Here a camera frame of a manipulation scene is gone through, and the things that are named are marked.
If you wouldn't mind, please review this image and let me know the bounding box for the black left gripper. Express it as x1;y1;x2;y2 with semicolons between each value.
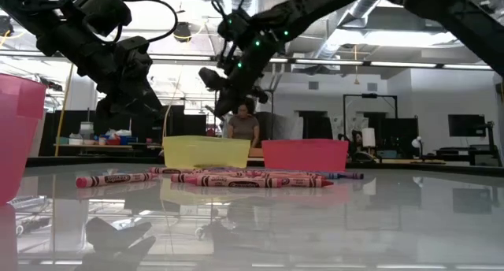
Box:
78;36;165;122

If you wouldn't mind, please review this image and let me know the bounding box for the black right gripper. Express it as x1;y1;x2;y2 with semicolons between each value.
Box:
215;61;269;117

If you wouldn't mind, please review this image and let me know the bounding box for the person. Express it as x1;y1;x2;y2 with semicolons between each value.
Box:
227;101;261;148

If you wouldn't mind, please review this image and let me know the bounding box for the black screen panel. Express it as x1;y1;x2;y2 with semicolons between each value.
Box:
376;117;419;153
130;104;186;144

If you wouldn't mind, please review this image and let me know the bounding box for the white plastic container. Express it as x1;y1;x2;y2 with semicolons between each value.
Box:
79;121;95;141

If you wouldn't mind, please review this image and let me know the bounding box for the wooden workbench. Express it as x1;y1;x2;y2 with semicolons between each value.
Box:
54;143;134;150

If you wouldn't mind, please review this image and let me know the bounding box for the yellow plastic bin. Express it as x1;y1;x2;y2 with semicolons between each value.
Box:
161;135;252;170

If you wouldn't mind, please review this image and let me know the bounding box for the wide black partition panel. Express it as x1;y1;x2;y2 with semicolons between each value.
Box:
41;110;132;147

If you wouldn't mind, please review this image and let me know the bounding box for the small pink plastic bin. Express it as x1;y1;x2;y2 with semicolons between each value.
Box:
261;139;350;173

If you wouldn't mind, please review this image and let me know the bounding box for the large pink plastic tray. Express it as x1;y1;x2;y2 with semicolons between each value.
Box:
0;73;47;207

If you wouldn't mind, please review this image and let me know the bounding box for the white paper towel roll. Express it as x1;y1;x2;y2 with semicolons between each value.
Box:
361;127;376;148

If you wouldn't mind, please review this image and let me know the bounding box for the black ceiling device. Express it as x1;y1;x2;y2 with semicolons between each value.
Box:
0;14;13;38

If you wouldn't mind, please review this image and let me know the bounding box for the long white light strip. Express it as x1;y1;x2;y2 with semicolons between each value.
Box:
0;50;504;72

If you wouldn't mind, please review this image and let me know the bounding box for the white desk lamp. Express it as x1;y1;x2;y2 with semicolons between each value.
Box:
410;135;425;161

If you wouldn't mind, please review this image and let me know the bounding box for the black computer monitor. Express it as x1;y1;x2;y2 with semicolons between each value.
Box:
447;113;487;138

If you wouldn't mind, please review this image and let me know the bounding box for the black desk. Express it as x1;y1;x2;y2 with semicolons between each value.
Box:
432;143;503;168

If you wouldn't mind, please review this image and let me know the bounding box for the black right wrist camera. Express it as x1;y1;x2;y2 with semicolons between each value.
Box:
198;66;230;91

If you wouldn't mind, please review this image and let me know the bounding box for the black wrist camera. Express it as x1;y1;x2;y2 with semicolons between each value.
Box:
198;66;230;91
73;0;133;39

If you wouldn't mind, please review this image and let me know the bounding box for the black ceiling dome camera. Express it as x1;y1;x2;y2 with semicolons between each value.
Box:
172;21;194;43

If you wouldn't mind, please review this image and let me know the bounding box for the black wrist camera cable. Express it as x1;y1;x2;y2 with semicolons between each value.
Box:
117;0;179;44

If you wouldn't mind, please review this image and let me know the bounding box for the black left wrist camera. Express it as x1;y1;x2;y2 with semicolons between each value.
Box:
73;0;133;39

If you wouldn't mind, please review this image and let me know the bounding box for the smooth silver ventilation duct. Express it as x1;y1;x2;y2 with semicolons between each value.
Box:
313;0;395;61

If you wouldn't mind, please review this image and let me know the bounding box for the black metal frame stand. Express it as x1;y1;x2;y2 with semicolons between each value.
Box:
343;92;399;144

